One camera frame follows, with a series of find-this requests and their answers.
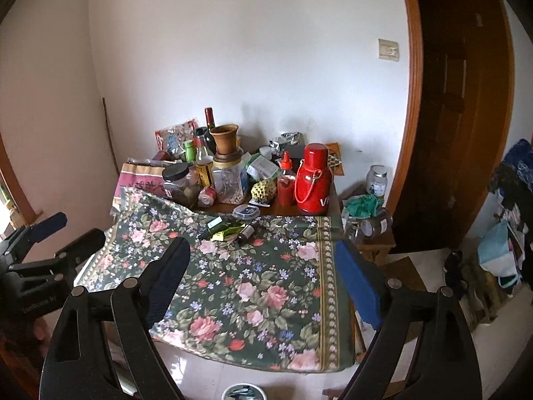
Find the white trash bucket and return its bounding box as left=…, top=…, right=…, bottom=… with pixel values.
left=221, top=383, right=267, bottom=400

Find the light blue paper bag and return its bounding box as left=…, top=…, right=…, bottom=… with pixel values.
left=477, top=221, right=519, bottom=289

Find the pink striped paper bag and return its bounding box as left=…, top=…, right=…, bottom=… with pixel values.
left=111, top=163, right=165, bottom=215

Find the black-lid glass jar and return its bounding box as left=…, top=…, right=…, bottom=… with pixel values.
left=162, top=163, right=201, bottom=208

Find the green crumpled plastic bag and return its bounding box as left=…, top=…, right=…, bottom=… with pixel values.
left=344, top=193, right=383, bottom=219

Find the red snack bag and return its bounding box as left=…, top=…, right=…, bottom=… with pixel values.
left=155, top=119, right=198, bottom=156

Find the floral green tablecloth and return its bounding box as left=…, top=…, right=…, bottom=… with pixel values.
left=77, top=188, right=355, bottom=373

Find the green plastic bottle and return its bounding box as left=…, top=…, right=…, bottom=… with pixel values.
left=184, top=140, right=197, bottom=163

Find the small glass jar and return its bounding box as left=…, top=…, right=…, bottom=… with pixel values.
left=366, top=164, right=387, bottom=199

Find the small red-lid jar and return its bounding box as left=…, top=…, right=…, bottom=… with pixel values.
left=197, top=186, right=217, bottom=209

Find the yellow-label oil bottle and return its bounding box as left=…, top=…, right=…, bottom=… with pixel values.
left=195, top=135, right=214, bottom=187

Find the green yellow wrapper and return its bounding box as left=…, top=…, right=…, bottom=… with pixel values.
left=198, top=217, right=245, bottom=242

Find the red thermos jug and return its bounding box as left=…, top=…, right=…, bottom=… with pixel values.
left=294, top=143, right=332, bottom=215

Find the tall clear storage jar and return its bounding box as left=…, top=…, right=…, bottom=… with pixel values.
left=212, top=148, right=246, bottom=205

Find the dark wine bottle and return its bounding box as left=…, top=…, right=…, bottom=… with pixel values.
left=204, top=107, right=216, bottom=130

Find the dark small bottle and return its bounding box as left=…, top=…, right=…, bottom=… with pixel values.
left=235, top=224, right=255, bottom=246

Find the terracotta clay pot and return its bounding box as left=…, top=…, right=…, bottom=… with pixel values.
left=210, top=124, right=239, bottom=155

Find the red sauce squeeze bottle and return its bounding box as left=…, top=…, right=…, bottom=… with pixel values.
left=277, top=151, right=295, bottom=207

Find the blue patterned cloth pile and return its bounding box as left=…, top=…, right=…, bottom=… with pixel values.
left=503, top=138, right=533, bottom=191

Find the yellow-green bumpy fruit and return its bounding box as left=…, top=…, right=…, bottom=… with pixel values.
left=251, top=179, right=277, bottom=204

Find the crumpled silver foil bag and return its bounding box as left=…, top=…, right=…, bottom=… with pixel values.
left=269, top=132, right=303, bottom=154

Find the brown wooden door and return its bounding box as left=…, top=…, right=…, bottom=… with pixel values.
left=392, top=0, right=514, bottom=253

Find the beige wall switch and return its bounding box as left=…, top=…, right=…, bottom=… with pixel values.
left=378, top=39, right=400, bottom=62

